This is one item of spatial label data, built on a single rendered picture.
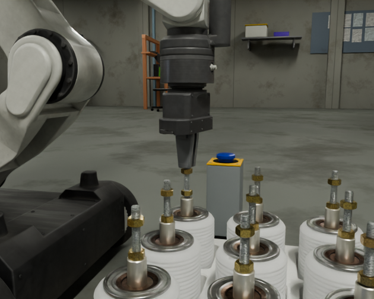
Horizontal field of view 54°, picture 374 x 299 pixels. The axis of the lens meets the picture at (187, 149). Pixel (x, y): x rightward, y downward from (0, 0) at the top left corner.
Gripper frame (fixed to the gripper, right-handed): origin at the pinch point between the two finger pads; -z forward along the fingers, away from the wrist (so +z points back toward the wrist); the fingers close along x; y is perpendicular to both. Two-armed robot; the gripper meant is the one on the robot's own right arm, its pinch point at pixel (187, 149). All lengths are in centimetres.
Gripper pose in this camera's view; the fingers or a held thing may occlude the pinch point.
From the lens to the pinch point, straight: 62.2
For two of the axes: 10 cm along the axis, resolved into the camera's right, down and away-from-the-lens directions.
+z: 0.0, -9.9, -1.6
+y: 8.9, 0.8, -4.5
